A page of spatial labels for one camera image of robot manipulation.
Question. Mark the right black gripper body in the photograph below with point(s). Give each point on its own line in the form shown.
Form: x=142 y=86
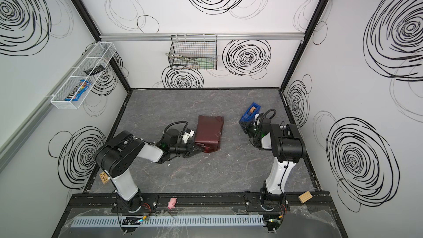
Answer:
x=251 y=131

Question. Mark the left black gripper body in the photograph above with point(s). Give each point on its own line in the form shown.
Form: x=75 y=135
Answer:
x=184 y=149

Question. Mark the red wrapping paper sheet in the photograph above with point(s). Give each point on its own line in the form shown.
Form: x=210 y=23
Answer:
x=208 y=132

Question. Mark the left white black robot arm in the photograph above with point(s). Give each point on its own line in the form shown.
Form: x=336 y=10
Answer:
x=117 y=155

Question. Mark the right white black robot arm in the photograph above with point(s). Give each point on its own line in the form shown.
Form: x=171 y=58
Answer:
x=286 y=145

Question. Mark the blue tape dispenser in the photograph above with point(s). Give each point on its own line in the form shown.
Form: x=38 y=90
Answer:
x=250 y=114

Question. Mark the small pink pig figure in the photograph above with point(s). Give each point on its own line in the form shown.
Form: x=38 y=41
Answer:
x=172 y=203

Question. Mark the green item in basket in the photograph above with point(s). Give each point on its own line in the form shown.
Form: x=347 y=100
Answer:
x=205 y=63

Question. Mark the small wooden block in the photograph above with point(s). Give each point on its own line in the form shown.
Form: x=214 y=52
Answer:
x=304 y=197

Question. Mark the wooden stamped tile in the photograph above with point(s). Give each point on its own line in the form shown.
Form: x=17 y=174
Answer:
x=104 y=177

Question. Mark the metal tongs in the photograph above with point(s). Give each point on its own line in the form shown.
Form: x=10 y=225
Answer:
x=183 y=58

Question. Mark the blue candy packet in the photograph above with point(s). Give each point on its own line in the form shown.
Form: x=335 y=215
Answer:
x=79 y=89

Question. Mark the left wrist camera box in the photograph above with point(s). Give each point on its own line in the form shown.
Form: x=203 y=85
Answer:
x=187 y=136

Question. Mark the grey slotted cable duct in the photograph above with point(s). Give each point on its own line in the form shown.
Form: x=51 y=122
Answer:
x=167 y=221

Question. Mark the black wire wall basket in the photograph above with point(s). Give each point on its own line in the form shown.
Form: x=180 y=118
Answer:
x=192 y=46

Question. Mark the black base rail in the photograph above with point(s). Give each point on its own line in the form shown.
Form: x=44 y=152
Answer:
x=156 y=202

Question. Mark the white wire wall shelf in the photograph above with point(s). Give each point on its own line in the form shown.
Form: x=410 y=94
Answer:
x=102 y=84

